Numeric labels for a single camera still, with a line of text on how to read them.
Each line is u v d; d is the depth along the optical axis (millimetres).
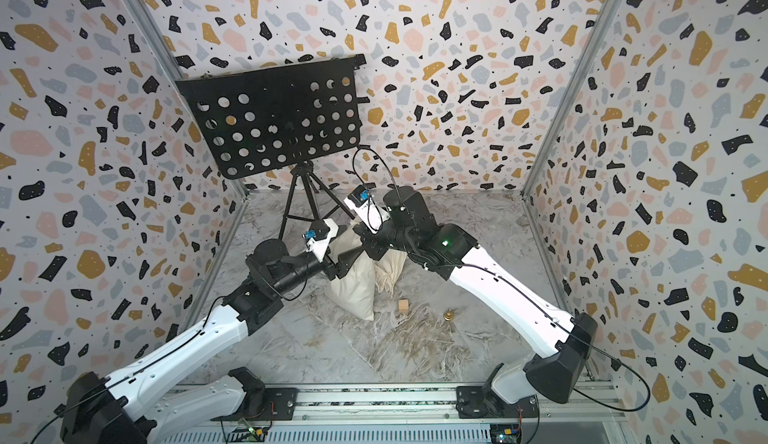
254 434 712
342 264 627
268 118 746
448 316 877
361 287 802
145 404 413
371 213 538
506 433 716
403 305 900
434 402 763
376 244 590
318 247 590
